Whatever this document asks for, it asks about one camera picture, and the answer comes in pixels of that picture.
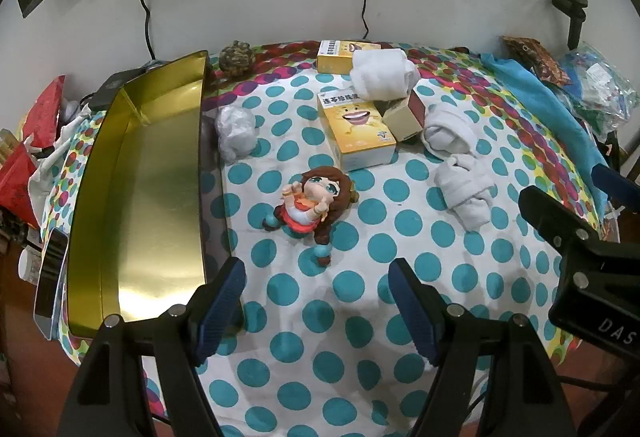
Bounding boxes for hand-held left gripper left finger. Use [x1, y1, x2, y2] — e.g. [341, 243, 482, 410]
[57, 257, 247, 437]

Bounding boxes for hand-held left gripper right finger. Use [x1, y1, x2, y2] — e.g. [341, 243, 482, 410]
[387, 258, 583, 437]

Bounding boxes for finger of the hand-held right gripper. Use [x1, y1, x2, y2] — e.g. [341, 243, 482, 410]
[518, 186, 640, 289]
[591, 163, 640, 218]

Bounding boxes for white sock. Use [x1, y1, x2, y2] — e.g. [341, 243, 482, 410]
[421, 106, 476, 158]
[434, 154, 496, 233]

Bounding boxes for brown-haired doll figure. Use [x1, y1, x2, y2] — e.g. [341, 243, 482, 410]
[262, 165, 361, 268]

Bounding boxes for gold metal tray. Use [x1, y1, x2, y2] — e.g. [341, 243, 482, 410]
[65, 49, 238, 343]

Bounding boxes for small beige cardboard box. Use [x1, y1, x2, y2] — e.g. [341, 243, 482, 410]
[380, 92, 427, 142]

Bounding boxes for yellow smiling-face box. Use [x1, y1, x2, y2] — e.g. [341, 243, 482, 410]
[317, 89, 398, 170]

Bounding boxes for polka dot cloth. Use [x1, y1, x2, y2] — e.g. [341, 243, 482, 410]
[42, 39, 608, 437]

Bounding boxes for clear plastic bag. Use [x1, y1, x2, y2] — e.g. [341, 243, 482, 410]
[555, 42, 640, 142]

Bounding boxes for blue cloth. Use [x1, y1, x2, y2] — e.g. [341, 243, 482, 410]
[480, 54, 608, 198]

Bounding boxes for patterned snack packet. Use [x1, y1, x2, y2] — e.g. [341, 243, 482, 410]
[502, 36, 571, 88]

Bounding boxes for smartphone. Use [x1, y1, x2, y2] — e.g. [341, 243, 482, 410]
[33, 228, 69, 340]

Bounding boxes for crumpled white plastic wad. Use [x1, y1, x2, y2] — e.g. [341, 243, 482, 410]
[215, 106, 258, 162]

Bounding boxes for white bottle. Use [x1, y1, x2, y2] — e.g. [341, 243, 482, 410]
[19, 249, 43, 285]

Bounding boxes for white rolled towel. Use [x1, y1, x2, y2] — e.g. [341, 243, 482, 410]
[349, 48, 421, 102]

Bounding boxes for red paper bag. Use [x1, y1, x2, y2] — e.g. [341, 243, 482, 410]
[22, 76, 66, 152]
[0, 144, 41, 223]

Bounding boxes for black pouch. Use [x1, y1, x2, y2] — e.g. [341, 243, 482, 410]
[89, 71, 138, 110]

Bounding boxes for brown woven ball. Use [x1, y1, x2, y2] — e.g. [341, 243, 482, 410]
[219, 41, 256, 76]

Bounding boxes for yellow flat box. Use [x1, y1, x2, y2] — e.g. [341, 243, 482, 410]
[316, 38, 383, 75]

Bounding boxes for black clamp mount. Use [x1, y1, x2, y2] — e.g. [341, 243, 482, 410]
[551, 0, 589, 50]

